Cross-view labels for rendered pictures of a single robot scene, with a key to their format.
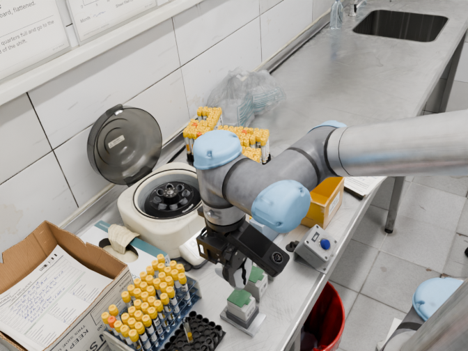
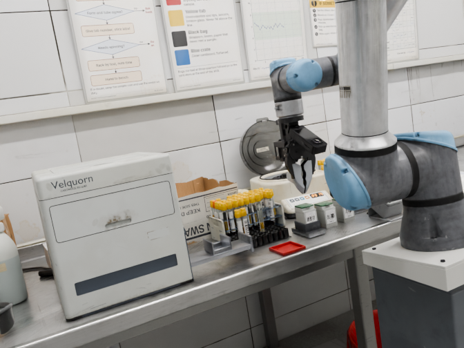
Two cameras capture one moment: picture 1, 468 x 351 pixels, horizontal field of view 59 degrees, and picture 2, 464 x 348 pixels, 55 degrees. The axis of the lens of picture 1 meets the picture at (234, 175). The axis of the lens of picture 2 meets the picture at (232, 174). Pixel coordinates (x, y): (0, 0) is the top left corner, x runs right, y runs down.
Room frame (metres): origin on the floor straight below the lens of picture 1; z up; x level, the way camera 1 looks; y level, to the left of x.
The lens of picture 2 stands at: (-0.63, -0.39, 1.24)
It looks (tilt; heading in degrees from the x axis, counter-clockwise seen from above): 8 degrees down; 28
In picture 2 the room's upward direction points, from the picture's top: 9 degrees counter-clockwise
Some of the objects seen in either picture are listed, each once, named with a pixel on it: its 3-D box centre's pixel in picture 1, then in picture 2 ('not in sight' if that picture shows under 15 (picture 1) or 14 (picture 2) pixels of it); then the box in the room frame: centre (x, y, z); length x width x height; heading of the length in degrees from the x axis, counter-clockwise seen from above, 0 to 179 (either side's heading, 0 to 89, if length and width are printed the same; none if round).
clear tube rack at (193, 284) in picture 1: (154, 313); (246, 221); (0.53, 0.21, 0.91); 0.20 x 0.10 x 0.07; 143
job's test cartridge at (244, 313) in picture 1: (242, 306); (306, 217); (0.51, 0.01, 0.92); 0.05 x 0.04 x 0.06; 51
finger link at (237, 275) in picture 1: (227, 276); (293, 177); (0.51, 0.03, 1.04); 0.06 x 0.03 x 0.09; 51
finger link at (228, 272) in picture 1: (232, 268); (293, 162); (0.49, 0.02, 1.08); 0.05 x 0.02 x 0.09; 141
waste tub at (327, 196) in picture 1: (311, 196); not in sight; (0.83, -0.21, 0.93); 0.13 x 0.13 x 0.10; 52
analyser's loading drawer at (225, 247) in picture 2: not in sight; (209, 250); (0.25, 0.18, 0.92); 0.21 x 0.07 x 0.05; 143
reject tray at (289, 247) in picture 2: not in sight; (286, 248); (0.38, 0.03, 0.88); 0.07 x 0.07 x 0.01; 53
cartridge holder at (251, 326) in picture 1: (242, 313); (307, 226); (0.51, 0.01, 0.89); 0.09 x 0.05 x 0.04; 51
